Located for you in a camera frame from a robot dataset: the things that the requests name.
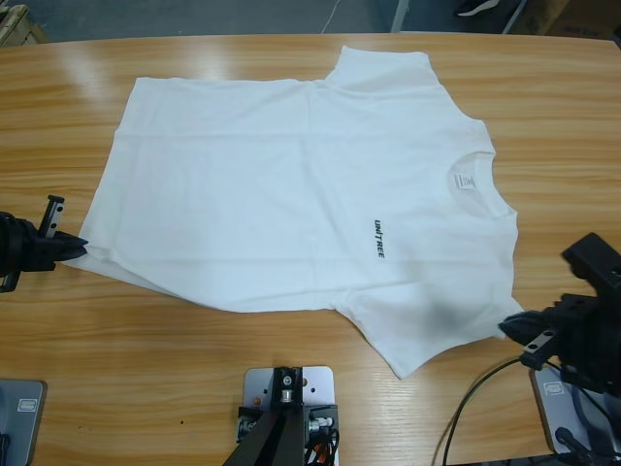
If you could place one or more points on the dark printed box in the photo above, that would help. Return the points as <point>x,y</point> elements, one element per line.
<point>592,19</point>

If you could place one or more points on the white pole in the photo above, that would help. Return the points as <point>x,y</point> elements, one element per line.
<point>400,17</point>

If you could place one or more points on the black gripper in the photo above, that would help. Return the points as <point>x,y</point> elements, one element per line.
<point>587,340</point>
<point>24,247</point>

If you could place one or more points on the white Unitree t-shirt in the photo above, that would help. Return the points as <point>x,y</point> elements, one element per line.
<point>267,194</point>

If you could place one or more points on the brown cardboard box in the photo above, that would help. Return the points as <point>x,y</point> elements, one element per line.
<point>533,22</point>

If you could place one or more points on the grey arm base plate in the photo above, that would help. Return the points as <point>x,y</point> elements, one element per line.
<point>558,403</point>
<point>22,417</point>

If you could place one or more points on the dark camera post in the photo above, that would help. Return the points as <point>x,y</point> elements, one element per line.
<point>271,446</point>

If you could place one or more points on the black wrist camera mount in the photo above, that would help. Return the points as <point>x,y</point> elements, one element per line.
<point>594,259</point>

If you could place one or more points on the black shoe white sole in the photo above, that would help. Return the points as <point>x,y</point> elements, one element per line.
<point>478,7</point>

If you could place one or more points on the wooden pallet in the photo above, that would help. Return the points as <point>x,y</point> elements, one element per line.
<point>19,29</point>

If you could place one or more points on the white mount block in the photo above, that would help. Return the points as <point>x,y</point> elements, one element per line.
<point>317,383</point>

